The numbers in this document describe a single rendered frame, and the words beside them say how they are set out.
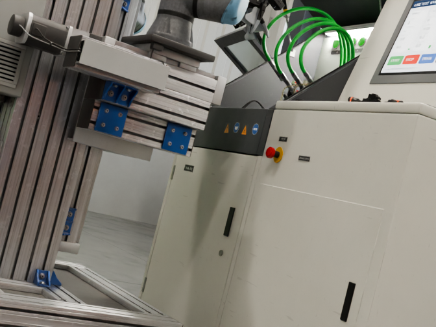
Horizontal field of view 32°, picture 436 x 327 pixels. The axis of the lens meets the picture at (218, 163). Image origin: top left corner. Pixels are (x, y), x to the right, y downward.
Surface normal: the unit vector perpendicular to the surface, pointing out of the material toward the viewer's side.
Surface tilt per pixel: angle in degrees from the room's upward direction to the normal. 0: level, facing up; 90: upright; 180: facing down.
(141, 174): 90
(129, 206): 90
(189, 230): 90
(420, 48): 76
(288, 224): 90
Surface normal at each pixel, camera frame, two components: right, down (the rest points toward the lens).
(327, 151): -0.86, -0.24
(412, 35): -0.78, -0.46
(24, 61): 0.51, 0.10
